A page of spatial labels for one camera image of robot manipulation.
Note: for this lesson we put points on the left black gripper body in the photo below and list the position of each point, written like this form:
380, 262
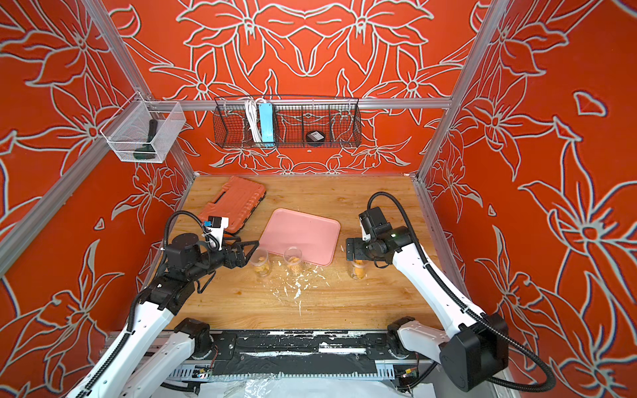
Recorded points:
224, 259

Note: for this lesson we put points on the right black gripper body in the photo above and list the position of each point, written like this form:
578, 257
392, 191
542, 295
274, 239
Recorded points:
365, 249

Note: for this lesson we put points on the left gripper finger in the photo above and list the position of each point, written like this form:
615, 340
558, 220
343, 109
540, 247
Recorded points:
242, 261
248, 246

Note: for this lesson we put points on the clear cookie jar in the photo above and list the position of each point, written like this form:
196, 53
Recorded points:
293, 257
358, 269
260, 262

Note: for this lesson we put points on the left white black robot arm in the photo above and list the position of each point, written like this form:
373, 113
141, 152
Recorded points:
123, 371

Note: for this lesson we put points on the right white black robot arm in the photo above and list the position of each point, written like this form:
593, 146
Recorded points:
472, 347

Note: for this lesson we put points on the pink plastic tray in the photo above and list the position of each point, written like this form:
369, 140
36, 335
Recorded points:
315, 236

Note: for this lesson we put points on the orange plastic tool case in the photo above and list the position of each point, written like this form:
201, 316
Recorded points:
236, 201

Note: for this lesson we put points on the small black round device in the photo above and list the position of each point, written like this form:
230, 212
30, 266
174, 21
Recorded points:
315, 138

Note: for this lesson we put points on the light blue box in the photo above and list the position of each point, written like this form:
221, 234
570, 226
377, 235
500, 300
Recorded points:
267, 119

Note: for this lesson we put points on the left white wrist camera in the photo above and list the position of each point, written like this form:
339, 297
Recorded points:
216, 226

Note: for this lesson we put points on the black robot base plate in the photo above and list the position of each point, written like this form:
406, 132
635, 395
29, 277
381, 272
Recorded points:
301, 351

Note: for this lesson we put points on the black wire wall basket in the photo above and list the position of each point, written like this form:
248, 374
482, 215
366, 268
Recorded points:
237, 122

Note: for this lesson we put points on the clear plastic wall bin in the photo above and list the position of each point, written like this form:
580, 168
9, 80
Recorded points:
127, 129

